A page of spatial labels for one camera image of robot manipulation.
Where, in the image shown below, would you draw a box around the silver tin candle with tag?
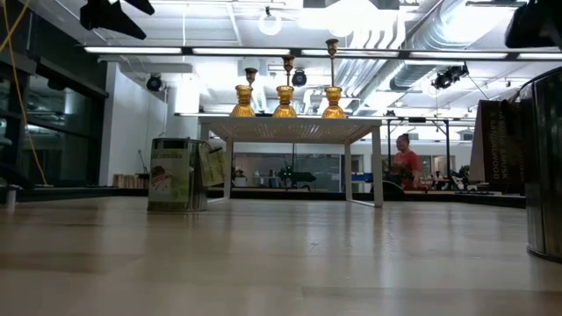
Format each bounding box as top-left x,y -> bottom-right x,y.
468,65 -> 562,264
147,137 -> 227,214

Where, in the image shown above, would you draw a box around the amber ribbed glass candle holder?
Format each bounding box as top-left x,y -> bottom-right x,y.
229,84 -> 256,119
321,86 -> 349,119
271,84 -> 299,119

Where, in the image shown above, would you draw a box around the ceiling light strip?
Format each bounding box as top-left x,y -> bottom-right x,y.
191,47 -> 291,56
83,46 -> 184,55
410,51 -> 508,60
516,53 -> 562,61
300,48 -> 401,58

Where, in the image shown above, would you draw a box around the round white pendant lamp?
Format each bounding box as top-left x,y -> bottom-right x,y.
257,6 -> 284,37

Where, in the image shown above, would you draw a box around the wooden crates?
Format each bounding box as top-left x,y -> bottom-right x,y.
112,173 -> 150,190

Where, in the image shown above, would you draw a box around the person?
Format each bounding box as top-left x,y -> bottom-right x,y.
385,133 -> 425,192

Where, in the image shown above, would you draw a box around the white perforated metal shelf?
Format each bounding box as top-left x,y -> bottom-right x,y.
198,114 -> 384,208

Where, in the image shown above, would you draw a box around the yellow cable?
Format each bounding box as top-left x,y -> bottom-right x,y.
0,0 -> 48,188

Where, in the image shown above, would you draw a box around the silver ventilation duct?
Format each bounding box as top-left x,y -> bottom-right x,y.
333,0 -> 506,93

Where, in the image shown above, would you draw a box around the small white post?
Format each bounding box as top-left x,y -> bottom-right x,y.
4,184 -> 19,211

